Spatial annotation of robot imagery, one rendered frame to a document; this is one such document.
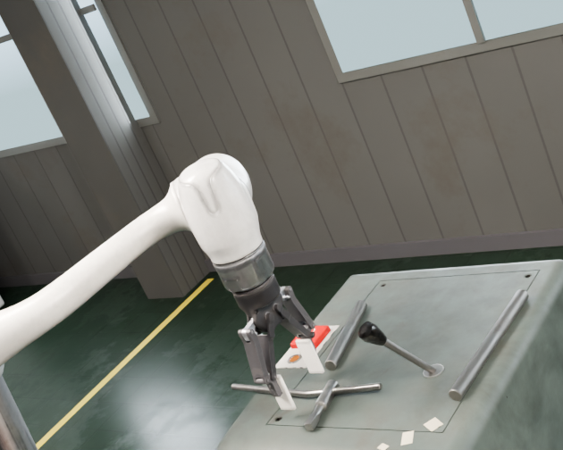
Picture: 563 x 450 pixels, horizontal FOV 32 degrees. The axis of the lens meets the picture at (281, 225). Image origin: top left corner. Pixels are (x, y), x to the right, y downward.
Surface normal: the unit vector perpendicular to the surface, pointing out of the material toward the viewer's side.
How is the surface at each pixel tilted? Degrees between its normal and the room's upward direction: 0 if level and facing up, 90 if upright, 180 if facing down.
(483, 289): 0
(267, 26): 90
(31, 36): 90
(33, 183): 90
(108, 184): 90
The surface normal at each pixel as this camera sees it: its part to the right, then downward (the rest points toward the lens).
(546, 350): 0.77, -0.09
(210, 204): 0.00, 0.21
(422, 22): -0.52, 0.51
